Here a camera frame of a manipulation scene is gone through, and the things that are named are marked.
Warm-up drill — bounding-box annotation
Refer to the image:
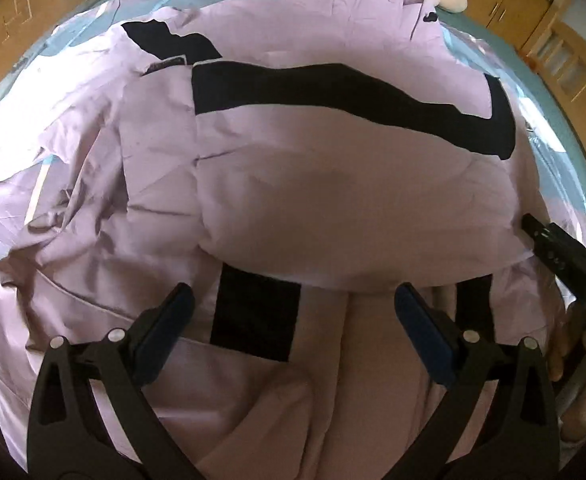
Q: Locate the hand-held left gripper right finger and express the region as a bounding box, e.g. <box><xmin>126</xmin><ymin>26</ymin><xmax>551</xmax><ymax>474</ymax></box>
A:
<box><xmin>380</xmin><ymin>283</ymin><xmax>564</xmax><ymax>480</ymax></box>

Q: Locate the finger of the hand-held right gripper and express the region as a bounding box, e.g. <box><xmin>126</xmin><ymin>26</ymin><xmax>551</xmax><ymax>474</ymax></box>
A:
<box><xmin>521</xmin><ymin>213</ymin><xmax>586</xmax><ymax>283</ymax></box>

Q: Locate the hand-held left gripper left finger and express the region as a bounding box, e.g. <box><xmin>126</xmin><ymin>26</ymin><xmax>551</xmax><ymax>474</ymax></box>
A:
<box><xmin>26</xmin><ymin>283</ymin><xmax>201</xmax><ymax>480</ymax></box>

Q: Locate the lilac jacket with black stripes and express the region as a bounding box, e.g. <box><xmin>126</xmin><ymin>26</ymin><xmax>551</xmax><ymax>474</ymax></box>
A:
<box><xmin>0</xmin><ymin>0</ymin><xmax>586</xmax><ymax>480</ymax></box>

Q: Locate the person's right hand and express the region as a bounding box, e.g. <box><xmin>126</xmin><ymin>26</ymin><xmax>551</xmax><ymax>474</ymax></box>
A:
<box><xmin>547</xmin><ymin>329</ymin><xmax>586</xmax><ymax>433</ymax></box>

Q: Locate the wooden cabinet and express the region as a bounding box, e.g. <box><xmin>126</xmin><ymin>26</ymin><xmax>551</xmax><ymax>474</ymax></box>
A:
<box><xmin>465</xmin><ymin>0</ymin><xmax>586</xmax><ymax>128</ymax></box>

